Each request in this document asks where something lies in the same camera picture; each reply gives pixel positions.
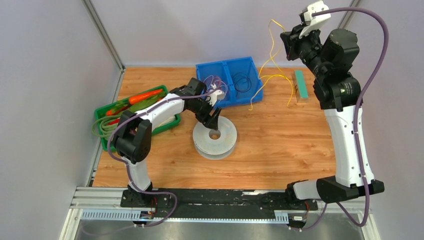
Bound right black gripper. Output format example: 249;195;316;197
281;21;330;78

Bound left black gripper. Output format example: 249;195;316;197
188;97;222;132

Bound yellow cable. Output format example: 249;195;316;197
248;19;296;112

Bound white perforated cable spool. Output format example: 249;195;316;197
192;116;238;160

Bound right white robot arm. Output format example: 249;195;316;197
280;26;385;210

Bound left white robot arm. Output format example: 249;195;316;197
107;77;224;208

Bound toy napa cabbage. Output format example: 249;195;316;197
156;115;179;128

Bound blue divided plastic bin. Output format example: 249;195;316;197
195;56;263;108

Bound green topped wooden block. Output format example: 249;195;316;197
292;70;309;103

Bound orange toy carrot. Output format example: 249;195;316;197
128;89;163;105

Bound green toy leafy vegetable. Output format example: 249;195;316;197
114;95;162;112

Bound red toy chili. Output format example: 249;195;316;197
105;105;130;126

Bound green vegetable tray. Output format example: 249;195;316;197
92;85;168;151

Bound green toy beans bundle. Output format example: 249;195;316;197
91;110;123;139

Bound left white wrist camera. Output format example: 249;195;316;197
206;88;226;106

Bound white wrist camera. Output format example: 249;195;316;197
206;88;226;106
299;0;331;39

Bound purple and white cables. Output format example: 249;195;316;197
202;75;230;102

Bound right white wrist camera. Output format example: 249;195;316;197
299;0;331;39

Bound black cable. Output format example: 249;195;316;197
231;72;253;94

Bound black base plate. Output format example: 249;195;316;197
120;188;318;220

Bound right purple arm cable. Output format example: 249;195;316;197
288;7;389;232

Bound aluminium rail with cable duct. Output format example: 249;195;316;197
70;186;375;224

